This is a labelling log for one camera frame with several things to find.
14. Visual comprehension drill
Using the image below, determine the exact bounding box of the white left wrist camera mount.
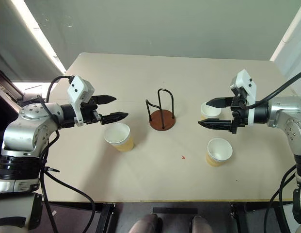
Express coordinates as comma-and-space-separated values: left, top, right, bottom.
66, 75, 95, 127

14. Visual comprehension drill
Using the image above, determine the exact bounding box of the grey rounded shape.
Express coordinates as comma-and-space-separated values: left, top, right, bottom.
128, 213, 163, 233
191, 215, 212, 233

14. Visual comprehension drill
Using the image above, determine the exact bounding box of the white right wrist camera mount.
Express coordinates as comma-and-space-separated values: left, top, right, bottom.
229, 69, 258, 126

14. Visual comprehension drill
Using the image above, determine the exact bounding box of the black table frame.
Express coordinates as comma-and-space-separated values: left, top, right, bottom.
43, 200, 294, 233

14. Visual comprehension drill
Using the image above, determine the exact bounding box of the yellow paper cup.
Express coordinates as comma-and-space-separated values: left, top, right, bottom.
205, 137, 234, 168
103, 122, 135, 153
200, 101, 222, 121

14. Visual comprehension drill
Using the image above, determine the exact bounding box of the wire holder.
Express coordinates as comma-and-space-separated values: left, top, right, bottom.
145, 88, 177, 132

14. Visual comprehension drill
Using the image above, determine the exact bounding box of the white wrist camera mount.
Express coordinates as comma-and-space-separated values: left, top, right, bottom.
229, 69, 258, 126
66, 75, 95, 127

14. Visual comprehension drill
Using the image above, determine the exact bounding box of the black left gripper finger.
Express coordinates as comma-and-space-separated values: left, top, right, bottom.
92, 94, 117, 106
100, 112, 129, 125

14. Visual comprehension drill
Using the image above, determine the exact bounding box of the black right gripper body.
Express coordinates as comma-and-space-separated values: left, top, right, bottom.
229, 91, 250, 134

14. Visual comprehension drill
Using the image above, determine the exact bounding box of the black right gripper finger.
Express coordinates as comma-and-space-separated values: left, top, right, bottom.
198, 118, 234, 133
205, 97, 236, 109

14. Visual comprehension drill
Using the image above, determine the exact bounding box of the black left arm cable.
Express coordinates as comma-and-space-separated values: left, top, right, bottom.
36, 75, 96, 233

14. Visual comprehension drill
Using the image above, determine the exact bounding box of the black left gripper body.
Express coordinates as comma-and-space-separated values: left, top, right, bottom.
79, 96, 103, 125

